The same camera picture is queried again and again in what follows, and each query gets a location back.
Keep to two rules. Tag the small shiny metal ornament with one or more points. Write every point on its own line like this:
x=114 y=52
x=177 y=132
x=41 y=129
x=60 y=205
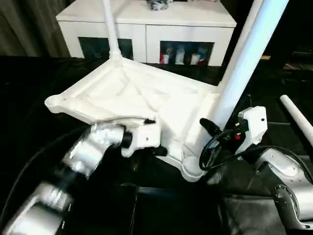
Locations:
x=157 y=5

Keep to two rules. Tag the grey curtain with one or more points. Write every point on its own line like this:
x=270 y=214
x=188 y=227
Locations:
x=29 y=27

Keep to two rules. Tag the white plastic table top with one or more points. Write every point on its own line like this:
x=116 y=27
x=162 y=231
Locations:
x=137 y=98

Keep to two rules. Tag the white cabinet with openings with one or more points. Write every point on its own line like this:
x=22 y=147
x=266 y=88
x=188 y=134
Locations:
x=146 y=27

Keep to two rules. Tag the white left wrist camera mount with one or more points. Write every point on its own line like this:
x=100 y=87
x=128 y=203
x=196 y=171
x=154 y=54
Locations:
x=144 y=137

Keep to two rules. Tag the small white bottle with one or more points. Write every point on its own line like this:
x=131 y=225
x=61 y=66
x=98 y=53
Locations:
x=166 y=59
x=179 y=56
x=195 y=59

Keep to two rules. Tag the white plastic table leg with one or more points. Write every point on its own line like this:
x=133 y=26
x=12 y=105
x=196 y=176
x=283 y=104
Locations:
x=242 y=39
x=296 y=115
x=244 y=61
x=111 y=29

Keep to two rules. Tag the black work mat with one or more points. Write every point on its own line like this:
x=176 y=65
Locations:
x=171 y=208

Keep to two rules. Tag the small tan box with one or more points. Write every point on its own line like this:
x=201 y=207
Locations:
x=265 y=57

